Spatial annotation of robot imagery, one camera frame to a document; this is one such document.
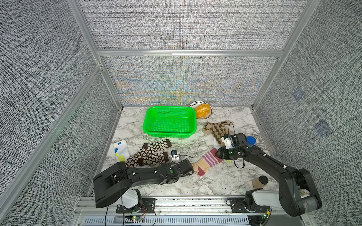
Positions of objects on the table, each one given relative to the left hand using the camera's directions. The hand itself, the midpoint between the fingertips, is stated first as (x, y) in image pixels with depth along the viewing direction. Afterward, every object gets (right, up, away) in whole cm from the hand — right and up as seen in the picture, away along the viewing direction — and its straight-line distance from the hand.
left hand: (185, 168), depth 84 cm
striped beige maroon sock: (+14, +3, +4) cm, 15 cm away
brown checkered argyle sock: (+25, +22, +19) cm, 38 cm away
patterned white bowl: (+10, +43, +36) cm, 57 cm away
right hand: (+21, +10, +3) cm, 23 cm away
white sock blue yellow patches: (-42, +8, +9) cm, 44 cm away
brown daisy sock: (-23, +10, +11) cm, 27 cm away
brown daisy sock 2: (-20, +4, +6) cm, 21 cm away
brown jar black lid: (+38, -4, -10) cm, 40 cm away
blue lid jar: (+43, +16, +8) cm, 47 cm away
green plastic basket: (-11, +27, +25) cm, 39 cm away
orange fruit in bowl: (+14, +36, +23) cm, 45 cm away
